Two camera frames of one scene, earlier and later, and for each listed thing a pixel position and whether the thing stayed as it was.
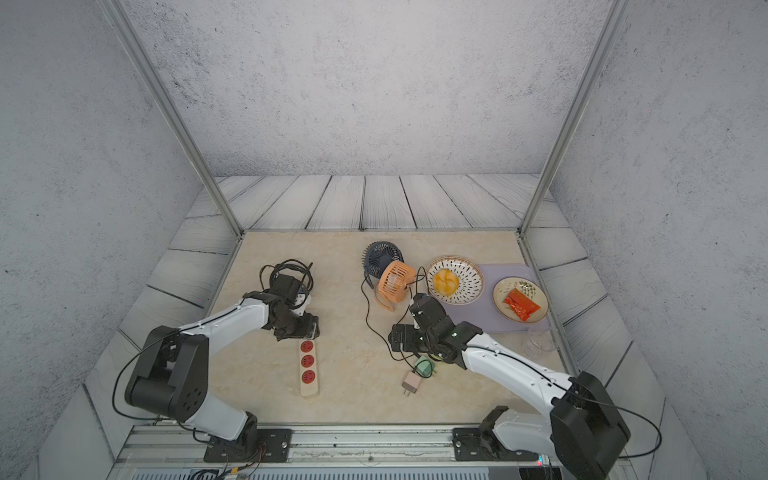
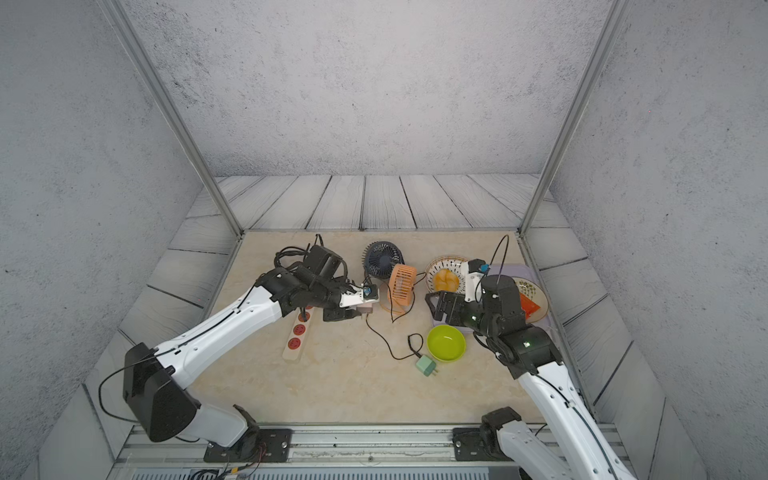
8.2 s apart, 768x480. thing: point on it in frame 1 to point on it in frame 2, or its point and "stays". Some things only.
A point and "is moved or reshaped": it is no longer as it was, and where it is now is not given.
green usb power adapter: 424,366 stays
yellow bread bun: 446,281 stays
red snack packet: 521,304 stays
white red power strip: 308,363 is moved or reshaped
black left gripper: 309,330 to 342,314
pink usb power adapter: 411,382 to 364,307
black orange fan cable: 370,322 is moved or reshaped
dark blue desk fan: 377,255 stays
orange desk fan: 395,279 is moved or reshaped
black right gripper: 407,344 to 457,299
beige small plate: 520,299 stays
